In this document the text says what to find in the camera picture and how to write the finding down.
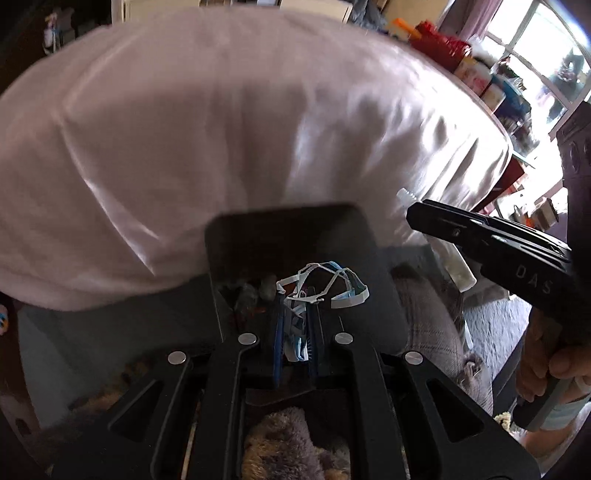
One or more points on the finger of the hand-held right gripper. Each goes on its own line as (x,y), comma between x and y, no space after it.
(461,228)

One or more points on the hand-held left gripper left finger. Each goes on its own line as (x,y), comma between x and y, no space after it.
(278,337)

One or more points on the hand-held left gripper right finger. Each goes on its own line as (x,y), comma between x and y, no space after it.
(315,337)

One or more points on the blue face mask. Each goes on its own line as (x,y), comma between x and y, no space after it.
(351,301)

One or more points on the black bin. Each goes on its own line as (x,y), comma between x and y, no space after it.
(286,230)

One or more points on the person's right forearm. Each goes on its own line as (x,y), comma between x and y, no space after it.
(563,443)

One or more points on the person's right hand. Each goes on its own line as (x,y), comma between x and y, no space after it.
(533,360)

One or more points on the grey plaid blanket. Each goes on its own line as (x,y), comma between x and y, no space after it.
(434,323)

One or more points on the brown plush cushion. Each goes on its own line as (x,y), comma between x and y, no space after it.
(286,443)

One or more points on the window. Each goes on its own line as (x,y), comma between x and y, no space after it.
(545,50)

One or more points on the red plastic basket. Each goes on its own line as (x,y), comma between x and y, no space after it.
(438,44)

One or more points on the purple curtain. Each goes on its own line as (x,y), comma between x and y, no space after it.
(478,18)

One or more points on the orange tube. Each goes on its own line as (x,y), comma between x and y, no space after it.
(400,26)

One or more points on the grey clothes heap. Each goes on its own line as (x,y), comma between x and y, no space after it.
(367,14)

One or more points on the small colourful toy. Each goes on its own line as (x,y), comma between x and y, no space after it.
(2,318)

